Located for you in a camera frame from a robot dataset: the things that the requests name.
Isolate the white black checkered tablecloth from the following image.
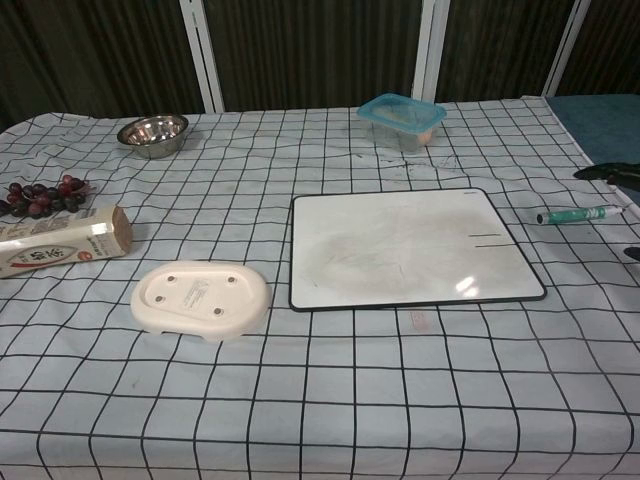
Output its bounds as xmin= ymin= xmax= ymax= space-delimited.
xmin=0 ymin=94 xmax=640 ymax=480

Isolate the white board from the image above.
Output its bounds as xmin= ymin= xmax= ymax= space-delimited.
xmin=288 ymin=187 xmax=548 ymax=314

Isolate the stainless steel bowl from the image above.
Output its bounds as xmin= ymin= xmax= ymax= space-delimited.
xmin=116 ymin=114 xmax=190 ymax=160

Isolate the white oval plastic dish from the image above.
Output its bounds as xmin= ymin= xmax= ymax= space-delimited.
xmin=130 ymin=259 xmax=274 ymax=344

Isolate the cream wooden stamp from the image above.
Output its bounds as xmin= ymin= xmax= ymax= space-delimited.
xmin=397 ymin=112 xmax=437 ymax=147

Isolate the green white marker pen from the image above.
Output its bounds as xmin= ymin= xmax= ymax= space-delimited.
xmin=536 ymin=204 xmax=626 ymax=227

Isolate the clear container with blue rim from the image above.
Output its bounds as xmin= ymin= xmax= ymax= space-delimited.
xmin=356 ymin=92 xmax=447 ymax=154

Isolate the bunch of dark red grapes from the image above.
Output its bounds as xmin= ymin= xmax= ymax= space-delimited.
xmin=0 ymin=173 xmax=95 ymax=219

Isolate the teal blue table pad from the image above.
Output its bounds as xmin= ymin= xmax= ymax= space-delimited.
xmin=544 ymin=92 xmax=640 ymax=166

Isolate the white partition frame post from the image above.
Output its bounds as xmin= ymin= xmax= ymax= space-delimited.
xmin=178 ymin=0 xmax=226 ymax=113
xmin=542 ymin=0 xmax=592 ymax=99
xmin=410 ymin=0 xmax=451 ymax=104

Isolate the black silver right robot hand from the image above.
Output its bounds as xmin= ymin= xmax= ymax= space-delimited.
xmin=573 ymin=162 xmax=640 ymax=261

